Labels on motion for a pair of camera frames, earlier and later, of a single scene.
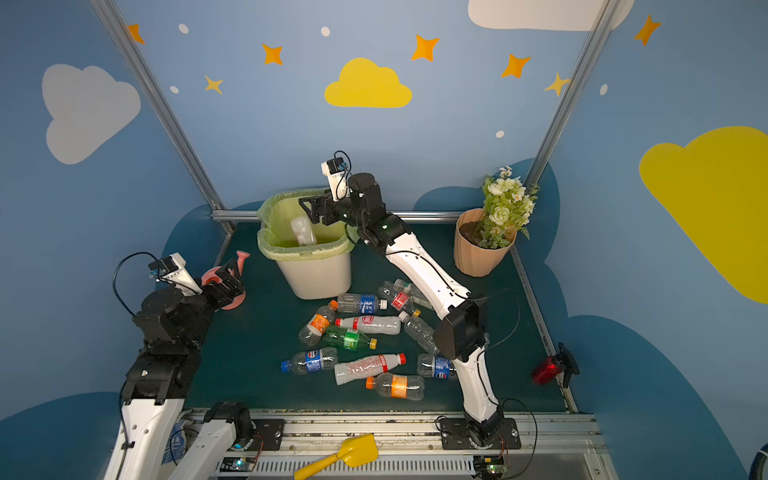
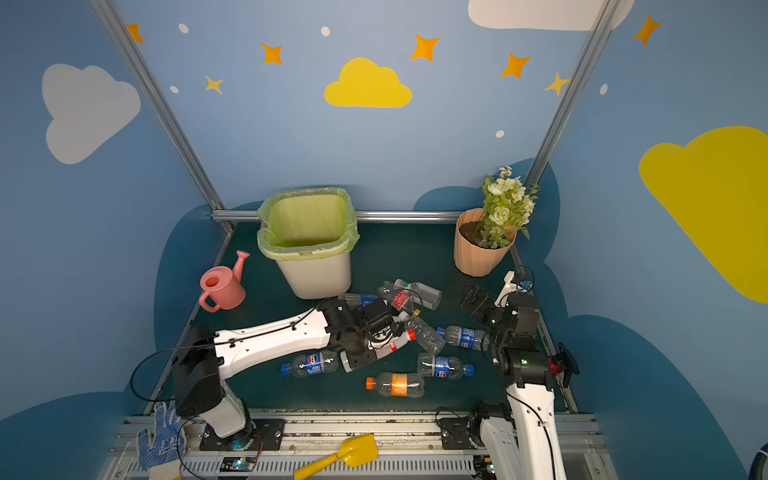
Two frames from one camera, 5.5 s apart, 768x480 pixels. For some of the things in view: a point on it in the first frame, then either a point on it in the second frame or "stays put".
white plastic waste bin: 306,272 stays put
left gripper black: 222,288 to 389,318
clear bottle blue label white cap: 360,303 stays put
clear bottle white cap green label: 417,296 stays put
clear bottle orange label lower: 396,385 stays put
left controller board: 237,464 stays put
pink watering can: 210,276 stays put
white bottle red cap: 365,367 to 398,340
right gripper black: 325,209 to 480,302
